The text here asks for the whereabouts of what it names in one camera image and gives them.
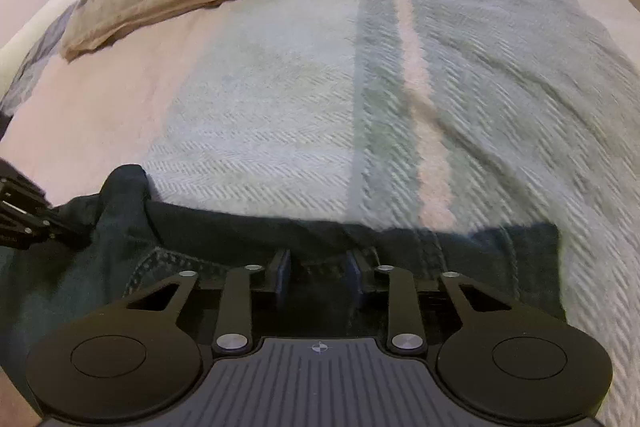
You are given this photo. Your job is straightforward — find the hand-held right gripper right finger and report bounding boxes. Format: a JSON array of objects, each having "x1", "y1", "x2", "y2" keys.
[{"x1": 346, "y1": 249, "x2": 517, "y2": 354}]

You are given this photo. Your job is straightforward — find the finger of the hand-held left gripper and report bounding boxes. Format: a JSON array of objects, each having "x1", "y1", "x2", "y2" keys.
[{"x1": 0, "y1": 159, "x2": 89, "y2": 253}]

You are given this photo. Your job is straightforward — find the green striped woven blanket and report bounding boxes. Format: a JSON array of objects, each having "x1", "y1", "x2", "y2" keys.
[{"x1": 142, "y1": 0, "x2": 640, "y2": 427}]

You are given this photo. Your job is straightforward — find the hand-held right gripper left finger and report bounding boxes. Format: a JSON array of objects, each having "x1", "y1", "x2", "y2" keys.
[{"x1": 125, "y1": 249, "x2": 292, "y2": 354}]

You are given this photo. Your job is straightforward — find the blue-grey patterned quilt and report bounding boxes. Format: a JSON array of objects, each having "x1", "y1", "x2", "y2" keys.
[{"x1": 0, "y1": 1, "x2": 78, "y2": 112}]

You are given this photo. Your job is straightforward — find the dark green pants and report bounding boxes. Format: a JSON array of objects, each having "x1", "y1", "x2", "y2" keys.
[{"x1": 0, "y1": 163, "x2": 568, "y2": 408}]

